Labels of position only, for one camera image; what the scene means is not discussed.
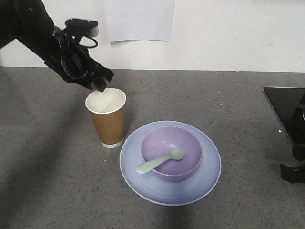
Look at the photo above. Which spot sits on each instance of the light blue plastic plate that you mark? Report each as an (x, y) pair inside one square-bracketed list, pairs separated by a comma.
[(168, 193)]

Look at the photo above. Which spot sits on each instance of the purple plastic bowl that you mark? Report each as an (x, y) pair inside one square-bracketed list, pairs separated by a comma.
[(160, 141)]

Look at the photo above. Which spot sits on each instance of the brown paper cup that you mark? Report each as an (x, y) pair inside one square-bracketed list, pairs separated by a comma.
[(107, 111)]

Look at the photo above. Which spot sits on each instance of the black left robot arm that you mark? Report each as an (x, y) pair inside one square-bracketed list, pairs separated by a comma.
[(28, 22)]

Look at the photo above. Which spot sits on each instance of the black induction cooktop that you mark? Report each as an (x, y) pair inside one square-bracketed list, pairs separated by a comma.
[(288, 104)]

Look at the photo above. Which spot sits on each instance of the white paper sheet on wall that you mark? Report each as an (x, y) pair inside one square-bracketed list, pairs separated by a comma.
[(128, 20)]

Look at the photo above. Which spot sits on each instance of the mint green plastic spoon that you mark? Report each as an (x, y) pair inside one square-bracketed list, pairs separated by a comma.
[(175, 154)]

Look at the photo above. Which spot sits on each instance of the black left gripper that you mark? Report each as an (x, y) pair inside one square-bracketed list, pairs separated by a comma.
[(74, 64)]

